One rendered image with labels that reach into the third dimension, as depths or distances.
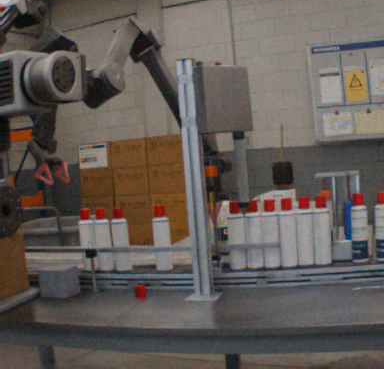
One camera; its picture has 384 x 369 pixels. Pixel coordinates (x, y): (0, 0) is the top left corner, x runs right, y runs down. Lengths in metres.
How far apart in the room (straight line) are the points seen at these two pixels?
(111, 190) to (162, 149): 0.63
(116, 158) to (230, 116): 3.92
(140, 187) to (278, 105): 1.83
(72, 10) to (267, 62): 2.78
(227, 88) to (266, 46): 4.88
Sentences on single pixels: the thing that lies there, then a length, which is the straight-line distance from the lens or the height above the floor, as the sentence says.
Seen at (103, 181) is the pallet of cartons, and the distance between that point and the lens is 5.69.
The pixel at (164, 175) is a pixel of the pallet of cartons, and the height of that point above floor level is 1.05.
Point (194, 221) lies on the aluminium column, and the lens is 1.72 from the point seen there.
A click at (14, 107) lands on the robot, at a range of 1.48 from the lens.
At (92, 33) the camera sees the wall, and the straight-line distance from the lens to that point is 7.76.
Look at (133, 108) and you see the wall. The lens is 7.31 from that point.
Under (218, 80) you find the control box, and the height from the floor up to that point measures 1.43.
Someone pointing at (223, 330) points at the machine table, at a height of 0.82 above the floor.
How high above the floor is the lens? 1.24
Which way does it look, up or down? 3 degrees down
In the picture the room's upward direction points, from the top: 5 degrees counter-clockwise
